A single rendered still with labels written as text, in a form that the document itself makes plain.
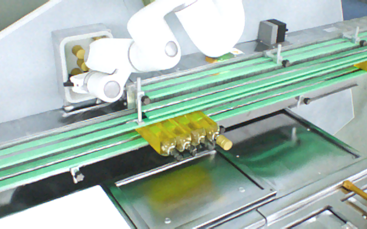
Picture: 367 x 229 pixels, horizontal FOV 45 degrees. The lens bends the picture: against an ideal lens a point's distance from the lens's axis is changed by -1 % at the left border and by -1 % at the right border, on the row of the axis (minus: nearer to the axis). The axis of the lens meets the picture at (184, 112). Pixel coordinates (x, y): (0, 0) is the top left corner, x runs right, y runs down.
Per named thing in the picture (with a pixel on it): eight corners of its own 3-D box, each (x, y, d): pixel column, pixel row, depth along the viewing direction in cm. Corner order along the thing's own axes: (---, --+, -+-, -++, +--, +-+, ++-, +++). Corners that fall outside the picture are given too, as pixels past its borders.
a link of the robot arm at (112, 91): (111, 45, 118) (142, 54, 123) (97, 43, 127) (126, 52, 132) (96, 100, 119) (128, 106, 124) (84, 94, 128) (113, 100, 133)
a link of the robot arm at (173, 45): (185, 43, 116) (155, -7, 111) (238, 31, 98) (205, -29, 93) (141, 79, 109) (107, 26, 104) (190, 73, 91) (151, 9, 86)
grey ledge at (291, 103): (188, 125, 184) (204, 137, 176) (189, 106, 180) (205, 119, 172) (341, 77, 229) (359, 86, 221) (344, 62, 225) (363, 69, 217)
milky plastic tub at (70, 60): (59, 94, 149) (67, 105, 143) (50, 31, 138) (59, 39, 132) (106, 83, 158) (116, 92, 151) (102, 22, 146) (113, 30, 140)
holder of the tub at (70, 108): (60, 106, 152) (68, 117, 147) (51, 31, 139) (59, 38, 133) (107, 96, 160) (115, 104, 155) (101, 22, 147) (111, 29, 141)
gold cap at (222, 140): (219, 145, 149) (227, 152, 146) (214, 140, 147) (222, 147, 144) (225, 137, 150) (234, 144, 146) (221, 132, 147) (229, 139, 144)
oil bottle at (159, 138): (133, 129, 157) (164, 160, 142) (133, 115, 154) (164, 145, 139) (147, 125, 160) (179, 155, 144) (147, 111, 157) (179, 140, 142)
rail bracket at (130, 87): (126, 115, 152) (143, 131, 143) (124, 70, 144) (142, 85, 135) (134, 112, 154) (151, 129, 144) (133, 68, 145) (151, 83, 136)
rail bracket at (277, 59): (259, 56, 176) (283, 68, 167) (262, 39, 173) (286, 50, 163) (267, 54, 178) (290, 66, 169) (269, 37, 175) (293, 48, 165)
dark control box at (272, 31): (257, 39, 189) (270, 45, 183) (259, 20, 185) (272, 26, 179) (271, 35, 193) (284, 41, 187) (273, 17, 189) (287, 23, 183)
